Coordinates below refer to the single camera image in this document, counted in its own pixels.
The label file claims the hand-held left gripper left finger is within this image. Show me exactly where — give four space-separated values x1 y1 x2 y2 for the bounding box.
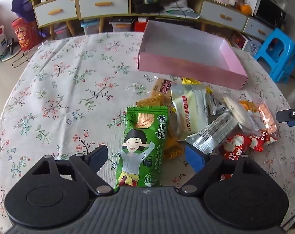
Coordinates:
28 145 115 196

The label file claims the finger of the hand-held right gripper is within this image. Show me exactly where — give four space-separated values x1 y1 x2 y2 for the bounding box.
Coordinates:
276 105 295 127

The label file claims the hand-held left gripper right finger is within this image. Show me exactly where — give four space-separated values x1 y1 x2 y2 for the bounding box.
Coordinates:
179 144 266 195

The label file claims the pink foil snack packet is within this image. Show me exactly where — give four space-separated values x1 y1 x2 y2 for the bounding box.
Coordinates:
257 102 279 137

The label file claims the long silver snack packet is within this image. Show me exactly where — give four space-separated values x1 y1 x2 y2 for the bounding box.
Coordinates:
185 112 238 154

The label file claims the red white candy packet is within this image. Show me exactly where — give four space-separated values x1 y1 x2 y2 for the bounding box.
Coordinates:
218 134 251 181
248 130 277 153

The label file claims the orange white cookie packet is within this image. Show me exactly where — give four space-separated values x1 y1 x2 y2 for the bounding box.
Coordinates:
239 100 261 129

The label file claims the green chips packet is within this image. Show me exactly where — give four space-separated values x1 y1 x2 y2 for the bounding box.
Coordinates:
113 106 169 189

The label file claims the pale green snack packet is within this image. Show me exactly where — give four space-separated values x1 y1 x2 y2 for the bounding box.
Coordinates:
170 85 209 140

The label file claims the white rice cracker packet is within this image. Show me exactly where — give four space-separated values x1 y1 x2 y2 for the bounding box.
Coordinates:
222 96 259 132

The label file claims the small silver chocolate packet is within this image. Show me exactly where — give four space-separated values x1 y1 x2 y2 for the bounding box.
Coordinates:
206 93 228 116

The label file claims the mustard yellow snack packet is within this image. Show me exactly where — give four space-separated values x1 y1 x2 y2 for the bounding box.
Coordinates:
136 95 185 162

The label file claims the tan cracker packet red label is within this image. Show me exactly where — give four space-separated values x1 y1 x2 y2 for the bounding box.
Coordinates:
149 78 173 97

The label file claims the pink cardboard box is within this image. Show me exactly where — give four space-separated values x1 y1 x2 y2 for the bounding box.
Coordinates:
138 20 248 90

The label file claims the blue plastic stool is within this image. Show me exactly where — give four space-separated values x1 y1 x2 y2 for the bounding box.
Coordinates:
253 27 295 83

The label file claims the white blue printed box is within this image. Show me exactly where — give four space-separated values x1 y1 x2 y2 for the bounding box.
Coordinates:
231 30 263 56

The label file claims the white drawer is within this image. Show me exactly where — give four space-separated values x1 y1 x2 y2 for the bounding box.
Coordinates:
200 1 248 31
78 0 130 19
34 0 79 28
244 18 274 41

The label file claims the black white microwave oven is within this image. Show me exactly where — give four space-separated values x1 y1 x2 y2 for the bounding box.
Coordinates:
253 0 287 29

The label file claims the orange fruit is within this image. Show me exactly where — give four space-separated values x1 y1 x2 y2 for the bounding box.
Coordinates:
239 4 253 15

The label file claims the clear plastic storage bin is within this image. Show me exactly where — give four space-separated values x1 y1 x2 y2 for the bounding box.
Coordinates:
109 17 135 34
80 19 101 35
54 23 71 40

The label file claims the red box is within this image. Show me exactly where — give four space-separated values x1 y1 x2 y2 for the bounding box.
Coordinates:
134 21 148 33

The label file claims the low wooden tv cabinet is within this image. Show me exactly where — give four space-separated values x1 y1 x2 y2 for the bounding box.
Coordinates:
75 0 276 42

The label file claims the red gold gift bag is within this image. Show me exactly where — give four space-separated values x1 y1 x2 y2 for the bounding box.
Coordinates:
11 17 42 52

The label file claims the pile of loose papers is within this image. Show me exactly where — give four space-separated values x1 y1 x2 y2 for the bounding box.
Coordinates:
163 0 202 20

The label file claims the black bag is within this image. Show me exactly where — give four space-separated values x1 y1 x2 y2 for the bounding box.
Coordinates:
132 0 160 14

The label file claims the purple hat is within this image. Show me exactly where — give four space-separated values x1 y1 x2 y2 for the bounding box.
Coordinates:
11 0 37 23

